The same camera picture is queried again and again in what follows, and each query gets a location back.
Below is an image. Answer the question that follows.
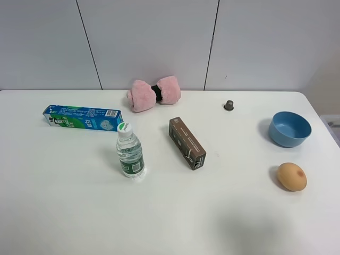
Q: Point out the clear plastic water bottle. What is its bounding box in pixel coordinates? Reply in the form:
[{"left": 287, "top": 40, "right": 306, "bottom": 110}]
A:
[{"left": 116, "top": 122, "right": 145, "bottom": 178}]

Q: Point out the brown rectangular carton box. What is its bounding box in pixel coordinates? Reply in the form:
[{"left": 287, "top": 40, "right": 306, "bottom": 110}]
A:
[{"left": 169, "top": 117, "right": 207, "bottom": 171}]

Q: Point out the small grey coffee capsule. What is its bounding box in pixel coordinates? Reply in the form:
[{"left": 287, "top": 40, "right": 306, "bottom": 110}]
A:
[{"left": 224, "top": 100, "right": 234, "bottom": 111}]

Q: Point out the blue green toothpaste box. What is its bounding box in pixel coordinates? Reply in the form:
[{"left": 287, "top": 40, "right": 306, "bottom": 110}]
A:
[{"left": 43, "top": 105, "right": 123, "bottom": 132}]

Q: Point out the blue plastic bowl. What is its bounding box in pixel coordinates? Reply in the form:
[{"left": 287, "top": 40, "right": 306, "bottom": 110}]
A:
[{"left": 268, "top": 112, "right": 312, "bottom": 148}]

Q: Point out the brown egg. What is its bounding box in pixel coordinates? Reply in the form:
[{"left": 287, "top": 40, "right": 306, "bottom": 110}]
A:
[{"left": 277, "top": 163, "right": 307, "bottom": 192}]

